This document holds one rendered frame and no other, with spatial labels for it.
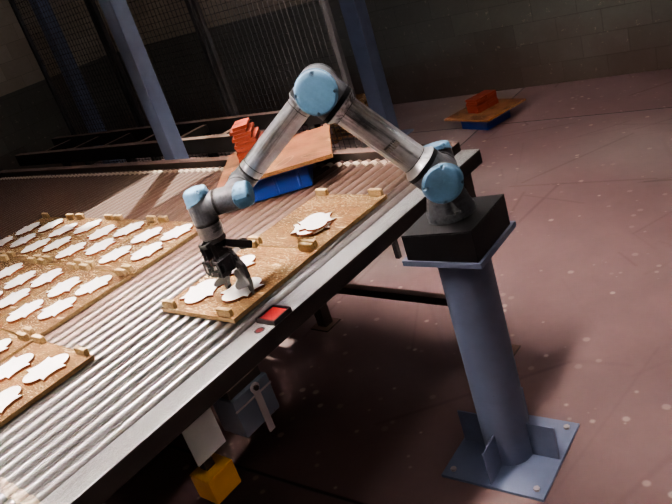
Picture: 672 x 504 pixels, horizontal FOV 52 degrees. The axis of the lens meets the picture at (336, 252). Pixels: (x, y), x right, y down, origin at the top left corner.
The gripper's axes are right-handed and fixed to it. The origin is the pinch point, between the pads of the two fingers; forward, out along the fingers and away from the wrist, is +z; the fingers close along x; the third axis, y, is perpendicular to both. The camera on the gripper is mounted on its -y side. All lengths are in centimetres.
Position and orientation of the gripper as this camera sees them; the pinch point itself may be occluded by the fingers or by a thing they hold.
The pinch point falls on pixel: (241, 289)
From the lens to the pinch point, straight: 216.7
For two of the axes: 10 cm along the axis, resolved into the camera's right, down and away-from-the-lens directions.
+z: 3.0, 8.6, 4.1
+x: 7.6, 0.4, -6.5
